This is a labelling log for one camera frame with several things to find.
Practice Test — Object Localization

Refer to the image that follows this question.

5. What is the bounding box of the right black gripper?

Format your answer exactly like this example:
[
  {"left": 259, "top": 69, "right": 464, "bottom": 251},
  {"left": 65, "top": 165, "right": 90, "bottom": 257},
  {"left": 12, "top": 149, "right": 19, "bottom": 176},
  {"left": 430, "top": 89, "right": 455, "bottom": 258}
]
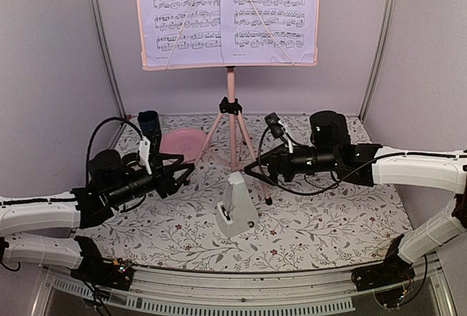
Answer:
[{"left": 244, "top": 142, "right": 339, "bottom": 185}]

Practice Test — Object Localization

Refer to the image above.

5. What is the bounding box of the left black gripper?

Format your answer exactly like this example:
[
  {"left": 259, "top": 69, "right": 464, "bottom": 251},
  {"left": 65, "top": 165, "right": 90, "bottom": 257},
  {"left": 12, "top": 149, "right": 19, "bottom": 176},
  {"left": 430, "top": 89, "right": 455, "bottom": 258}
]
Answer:
[{"left": 108, "top": 153, "right": 195, "bottom": 207}]

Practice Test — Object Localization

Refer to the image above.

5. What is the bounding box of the white metronome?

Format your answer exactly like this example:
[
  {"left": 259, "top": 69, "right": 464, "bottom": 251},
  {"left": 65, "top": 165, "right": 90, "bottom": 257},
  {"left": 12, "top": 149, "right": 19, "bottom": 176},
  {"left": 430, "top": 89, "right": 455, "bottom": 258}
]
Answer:
[{"left": 216, "top": 172, "right": 258, "bottom": 238}]

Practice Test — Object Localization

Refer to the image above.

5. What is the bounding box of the pink music stand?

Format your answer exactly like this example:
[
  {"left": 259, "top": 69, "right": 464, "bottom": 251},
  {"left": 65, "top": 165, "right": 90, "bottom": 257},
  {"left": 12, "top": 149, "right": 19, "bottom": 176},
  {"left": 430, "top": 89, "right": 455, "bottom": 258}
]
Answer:
[{"left": 134, "top": 0, "right": 322, "bottom": 206}]

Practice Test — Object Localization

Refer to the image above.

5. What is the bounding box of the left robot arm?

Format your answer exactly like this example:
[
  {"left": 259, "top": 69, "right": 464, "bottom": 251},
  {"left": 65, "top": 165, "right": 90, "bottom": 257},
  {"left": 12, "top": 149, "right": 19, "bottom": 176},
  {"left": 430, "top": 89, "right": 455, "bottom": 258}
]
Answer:
[{"left": 1, "top": 150, "right": 195, "bottom": 282}]

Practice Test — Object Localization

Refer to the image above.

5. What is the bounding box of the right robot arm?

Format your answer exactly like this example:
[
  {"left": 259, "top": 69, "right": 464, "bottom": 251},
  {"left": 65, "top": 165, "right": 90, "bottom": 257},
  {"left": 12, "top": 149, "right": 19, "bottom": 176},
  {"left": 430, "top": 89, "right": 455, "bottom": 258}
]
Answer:
[{"left": 244, "top": 111, "right": 466, "bottom": 284}]

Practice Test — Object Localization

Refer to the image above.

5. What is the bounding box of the pink plate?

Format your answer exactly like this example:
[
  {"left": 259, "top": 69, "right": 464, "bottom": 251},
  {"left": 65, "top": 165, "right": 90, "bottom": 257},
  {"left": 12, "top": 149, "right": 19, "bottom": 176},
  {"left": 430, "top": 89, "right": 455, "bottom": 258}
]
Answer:
[{"left": 160, "top": 128, "right": 207, "bottom": 163}]

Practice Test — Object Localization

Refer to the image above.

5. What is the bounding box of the paper coffee cup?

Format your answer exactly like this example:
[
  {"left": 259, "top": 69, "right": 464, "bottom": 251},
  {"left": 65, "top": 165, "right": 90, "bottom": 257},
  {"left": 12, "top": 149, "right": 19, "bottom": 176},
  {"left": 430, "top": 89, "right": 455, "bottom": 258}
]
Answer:
[{"left": 121, "top": 153, "right": 140, "bottom": 169}]

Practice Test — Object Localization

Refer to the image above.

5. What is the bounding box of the dark blue mug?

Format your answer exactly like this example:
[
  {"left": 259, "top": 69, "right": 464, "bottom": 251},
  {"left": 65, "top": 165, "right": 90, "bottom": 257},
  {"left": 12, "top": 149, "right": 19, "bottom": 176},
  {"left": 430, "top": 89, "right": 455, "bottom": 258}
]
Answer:
[{"left": 137, "top": 110, "right": 161, "bottom": 138}]

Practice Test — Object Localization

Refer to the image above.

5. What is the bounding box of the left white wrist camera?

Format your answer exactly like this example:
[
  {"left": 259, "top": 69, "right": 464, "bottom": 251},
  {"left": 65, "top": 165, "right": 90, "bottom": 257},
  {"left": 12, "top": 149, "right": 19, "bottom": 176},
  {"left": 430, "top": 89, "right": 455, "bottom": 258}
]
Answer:
[{"left": 138, "top": 130, "right": 162, "bottom": 176}]

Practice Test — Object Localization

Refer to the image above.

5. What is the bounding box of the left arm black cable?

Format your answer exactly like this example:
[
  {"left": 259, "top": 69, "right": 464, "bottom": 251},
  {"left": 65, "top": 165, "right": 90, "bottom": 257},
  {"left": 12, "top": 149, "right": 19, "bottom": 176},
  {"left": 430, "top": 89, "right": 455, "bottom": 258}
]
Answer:
[{"left": 85, "top": 117, "right": 145, "bottom": 178}]

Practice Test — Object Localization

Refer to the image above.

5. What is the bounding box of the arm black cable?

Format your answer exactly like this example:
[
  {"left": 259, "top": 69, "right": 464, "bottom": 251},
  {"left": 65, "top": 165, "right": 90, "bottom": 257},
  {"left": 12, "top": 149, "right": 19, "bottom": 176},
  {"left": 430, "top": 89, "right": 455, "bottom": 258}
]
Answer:
[
  {"left": 85, "top": 117, "right": 145, "bottom": 178},
  {"left": 257, "top": 129, "right": 467, "bottom": 196}
]

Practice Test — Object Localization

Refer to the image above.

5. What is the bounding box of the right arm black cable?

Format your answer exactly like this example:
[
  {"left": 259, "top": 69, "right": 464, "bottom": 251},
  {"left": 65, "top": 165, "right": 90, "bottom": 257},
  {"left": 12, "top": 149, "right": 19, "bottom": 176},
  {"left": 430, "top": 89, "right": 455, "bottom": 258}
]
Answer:
[{"left": 257, "top": 129, "right": 467, "bottom": 196}]

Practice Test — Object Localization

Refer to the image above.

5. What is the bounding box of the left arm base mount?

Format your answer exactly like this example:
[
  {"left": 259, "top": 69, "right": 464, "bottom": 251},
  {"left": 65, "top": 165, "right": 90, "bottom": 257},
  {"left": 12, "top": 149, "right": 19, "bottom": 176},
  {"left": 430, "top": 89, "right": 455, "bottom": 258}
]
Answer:
[{"left": 70, "top": 236, "right": 134, "bottom": 291}]

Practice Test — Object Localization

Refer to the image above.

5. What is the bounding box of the front aluminium rail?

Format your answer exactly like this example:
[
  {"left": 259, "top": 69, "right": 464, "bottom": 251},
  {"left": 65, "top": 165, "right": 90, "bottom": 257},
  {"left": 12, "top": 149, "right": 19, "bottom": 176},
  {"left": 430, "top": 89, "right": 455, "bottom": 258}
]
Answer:
[{"left": 32, "top": 253, "right": 458, "bottom": 315}]

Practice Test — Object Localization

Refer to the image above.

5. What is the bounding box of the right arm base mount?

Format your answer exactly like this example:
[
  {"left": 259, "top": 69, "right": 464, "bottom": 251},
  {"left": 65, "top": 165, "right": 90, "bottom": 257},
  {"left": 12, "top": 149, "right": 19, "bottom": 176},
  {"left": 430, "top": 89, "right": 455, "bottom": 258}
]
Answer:
[{"left": 351, "top": 234, "right": 415, "bottom": 291}]

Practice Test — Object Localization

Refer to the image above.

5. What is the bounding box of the left aluminium frame post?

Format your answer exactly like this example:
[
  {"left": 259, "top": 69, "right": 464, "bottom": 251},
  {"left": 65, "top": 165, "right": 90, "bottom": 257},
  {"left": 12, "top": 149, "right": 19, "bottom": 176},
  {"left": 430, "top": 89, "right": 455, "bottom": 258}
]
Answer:
[{"left": 88, "top": 0, "right": 126, "bottom": 117}]

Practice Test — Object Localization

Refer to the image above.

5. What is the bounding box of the aluminium frame post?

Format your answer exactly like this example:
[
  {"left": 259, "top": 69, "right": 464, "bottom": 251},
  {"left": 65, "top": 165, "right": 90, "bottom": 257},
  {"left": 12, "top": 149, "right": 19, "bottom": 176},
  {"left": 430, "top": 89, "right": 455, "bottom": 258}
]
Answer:
[
  {"left": 88, "top": 0, "right": 126, "bottom": 117},
  {"left": 358, "top": 0, "right": 397, "bottom": 123}
]

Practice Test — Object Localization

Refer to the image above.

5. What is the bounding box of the right aluminium frame post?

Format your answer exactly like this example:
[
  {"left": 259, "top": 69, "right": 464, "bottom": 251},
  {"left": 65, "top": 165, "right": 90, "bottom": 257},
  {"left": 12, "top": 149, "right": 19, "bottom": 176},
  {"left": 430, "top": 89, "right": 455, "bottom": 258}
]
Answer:
[{"left": 358, "top": 0, "right": 397, "bottom": 123}]

